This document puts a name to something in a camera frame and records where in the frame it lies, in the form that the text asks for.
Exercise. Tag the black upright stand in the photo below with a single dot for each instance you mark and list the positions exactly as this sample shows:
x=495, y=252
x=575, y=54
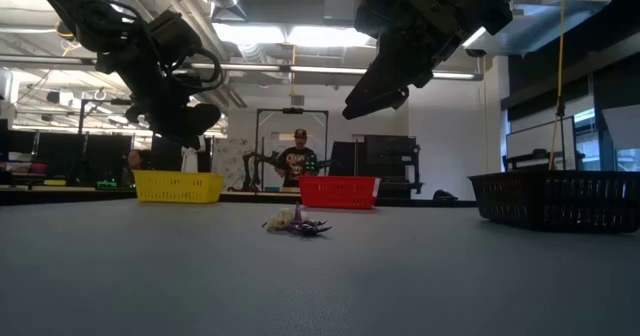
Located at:
x=561, y=126

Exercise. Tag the red plastic basket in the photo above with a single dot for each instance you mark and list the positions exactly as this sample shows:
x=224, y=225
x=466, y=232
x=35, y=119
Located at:
x=337, y=192

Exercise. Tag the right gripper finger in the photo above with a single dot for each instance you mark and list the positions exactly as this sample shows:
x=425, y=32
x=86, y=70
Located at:
x=385, y=101
x=372, y=88

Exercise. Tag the small black object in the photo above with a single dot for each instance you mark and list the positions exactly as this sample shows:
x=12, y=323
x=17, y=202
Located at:
x=444, y=195

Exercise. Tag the beige plastic skull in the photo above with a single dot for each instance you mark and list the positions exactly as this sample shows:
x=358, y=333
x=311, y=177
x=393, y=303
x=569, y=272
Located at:
x=280, y=220

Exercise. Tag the white board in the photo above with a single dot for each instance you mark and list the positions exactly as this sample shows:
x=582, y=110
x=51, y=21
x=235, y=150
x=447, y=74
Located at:
x=231, y=156

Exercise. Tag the black equipment cabinet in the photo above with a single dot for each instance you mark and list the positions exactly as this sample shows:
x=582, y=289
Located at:
x=390, y=166

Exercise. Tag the black chair back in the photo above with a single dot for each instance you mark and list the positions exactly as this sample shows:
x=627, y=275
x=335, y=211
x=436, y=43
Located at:
x=342, y=158

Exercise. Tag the black plastic basket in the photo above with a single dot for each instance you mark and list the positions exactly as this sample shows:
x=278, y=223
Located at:
x=550, y=201

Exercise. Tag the black metal frame rig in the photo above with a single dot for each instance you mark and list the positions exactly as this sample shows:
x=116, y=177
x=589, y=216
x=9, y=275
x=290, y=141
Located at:
x=292, y=110
x=100, y=102

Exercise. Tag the black table frame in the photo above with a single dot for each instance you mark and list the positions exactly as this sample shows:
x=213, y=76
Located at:
x=75, y=196

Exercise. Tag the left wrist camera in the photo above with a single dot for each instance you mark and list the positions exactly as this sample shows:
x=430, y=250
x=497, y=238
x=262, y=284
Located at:
x=172, y=33

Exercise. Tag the person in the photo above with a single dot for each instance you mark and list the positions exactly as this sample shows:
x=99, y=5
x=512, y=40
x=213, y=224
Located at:
x=297, y=160
x=134, y=160

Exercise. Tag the white hanging coat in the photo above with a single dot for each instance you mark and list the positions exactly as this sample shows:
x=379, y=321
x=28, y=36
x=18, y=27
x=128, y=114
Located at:
x=190, y=158

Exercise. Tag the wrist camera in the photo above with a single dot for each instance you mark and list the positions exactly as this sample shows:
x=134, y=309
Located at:
x=375, y=8
x=172, y=33

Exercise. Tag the black background robot arm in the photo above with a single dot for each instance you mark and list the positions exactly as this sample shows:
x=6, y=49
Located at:
x=252, y=168

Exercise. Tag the yellow plastic basket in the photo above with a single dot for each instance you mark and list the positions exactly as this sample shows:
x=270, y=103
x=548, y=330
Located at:
x=180, y=188

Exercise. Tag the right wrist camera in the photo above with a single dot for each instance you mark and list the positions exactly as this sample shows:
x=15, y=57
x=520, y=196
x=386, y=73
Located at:
x=375, y=8

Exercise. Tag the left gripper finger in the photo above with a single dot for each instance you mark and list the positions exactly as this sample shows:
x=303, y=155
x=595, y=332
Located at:
x=192, y=121

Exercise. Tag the bright ceiling light panel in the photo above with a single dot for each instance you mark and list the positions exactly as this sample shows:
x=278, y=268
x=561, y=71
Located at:
x=300, y=36

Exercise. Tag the grey ceiling air unit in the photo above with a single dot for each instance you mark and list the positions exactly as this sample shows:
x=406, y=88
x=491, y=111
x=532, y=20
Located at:
x=340, y=6

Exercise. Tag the long ceiling light strip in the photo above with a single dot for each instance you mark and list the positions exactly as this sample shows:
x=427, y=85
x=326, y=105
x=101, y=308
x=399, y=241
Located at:
x=300, y=69

